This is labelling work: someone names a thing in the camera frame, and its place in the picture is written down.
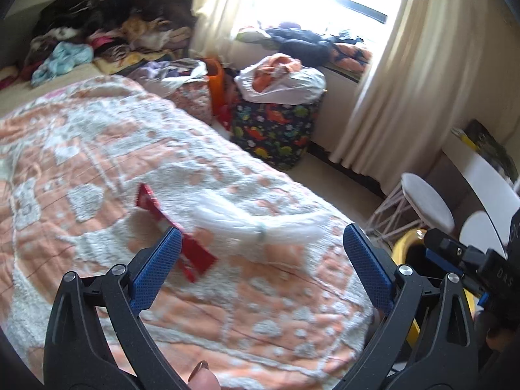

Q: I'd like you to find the lilac cloth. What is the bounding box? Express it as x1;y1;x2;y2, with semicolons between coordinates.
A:
132;60;175;86

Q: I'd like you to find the red white cloth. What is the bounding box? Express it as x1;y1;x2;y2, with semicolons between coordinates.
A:
0;67;20;90

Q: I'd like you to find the dinosaur print laundry basket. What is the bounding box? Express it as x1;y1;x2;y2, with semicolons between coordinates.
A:
227;38;366;171

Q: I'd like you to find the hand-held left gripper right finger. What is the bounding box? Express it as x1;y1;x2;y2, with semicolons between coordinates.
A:
337;223;478;390

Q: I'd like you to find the yellow rimmed trash bin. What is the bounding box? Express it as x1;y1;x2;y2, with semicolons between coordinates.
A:
391;227;476;364

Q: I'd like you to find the red snack wrapper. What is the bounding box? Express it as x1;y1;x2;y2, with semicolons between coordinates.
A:
136;183;219;283

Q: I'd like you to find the white round stool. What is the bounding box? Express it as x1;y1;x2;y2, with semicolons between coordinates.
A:
366;172;456;248

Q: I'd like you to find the orange bag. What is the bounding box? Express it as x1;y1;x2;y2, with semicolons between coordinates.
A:
203;58;226;118

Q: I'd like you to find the beige bed sheet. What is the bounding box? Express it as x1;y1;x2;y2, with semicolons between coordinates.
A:
0;65;123;118

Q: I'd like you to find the black framed window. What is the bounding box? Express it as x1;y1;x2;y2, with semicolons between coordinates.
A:
231;0;415;45

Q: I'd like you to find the white plastic bag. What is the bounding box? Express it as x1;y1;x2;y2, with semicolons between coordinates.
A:
236;63;328;106

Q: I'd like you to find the orange white tufted blanket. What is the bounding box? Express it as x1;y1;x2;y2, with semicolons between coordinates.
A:
0;74;376;390

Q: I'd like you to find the heap of dark jackets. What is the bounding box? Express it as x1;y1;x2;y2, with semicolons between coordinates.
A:
236;19;372;76

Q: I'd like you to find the pile of clothes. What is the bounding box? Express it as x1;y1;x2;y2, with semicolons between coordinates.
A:
22;0;196;78

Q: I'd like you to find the short cream curtain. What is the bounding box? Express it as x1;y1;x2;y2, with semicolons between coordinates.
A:
191;0;261;59

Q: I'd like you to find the orange cloth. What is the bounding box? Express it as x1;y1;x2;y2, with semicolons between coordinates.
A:
252;53;301;92

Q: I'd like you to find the light blue cloth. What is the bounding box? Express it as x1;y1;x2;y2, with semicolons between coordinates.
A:
32;42;94;87

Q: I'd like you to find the black bag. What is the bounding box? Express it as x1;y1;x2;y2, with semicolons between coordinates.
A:
463;119;518;179

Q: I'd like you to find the white vanity desk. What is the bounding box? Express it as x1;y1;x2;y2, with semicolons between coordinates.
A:
441;134;520;216

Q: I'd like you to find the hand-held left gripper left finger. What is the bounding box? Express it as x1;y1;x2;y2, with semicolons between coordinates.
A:
44;227;183;390

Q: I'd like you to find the yellow flat item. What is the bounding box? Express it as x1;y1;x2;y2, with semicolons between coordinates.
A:
450;127;476;149

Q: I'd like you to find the long cream curtain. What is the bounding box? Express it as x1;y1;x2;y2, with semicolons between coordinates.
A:
327;0;513;175

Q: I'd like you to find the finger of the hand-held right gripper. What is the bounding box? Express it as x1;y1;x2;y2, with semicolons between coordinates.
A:
473;288;494;309
424;227;491;280

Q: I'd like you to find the pink floral bag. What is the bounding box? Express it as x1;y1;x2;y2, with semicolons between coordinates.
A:
168;81;214;124

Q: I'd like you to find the person's left hand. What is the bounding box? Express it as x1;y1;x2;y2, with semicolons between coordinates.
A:
188;361;222;390

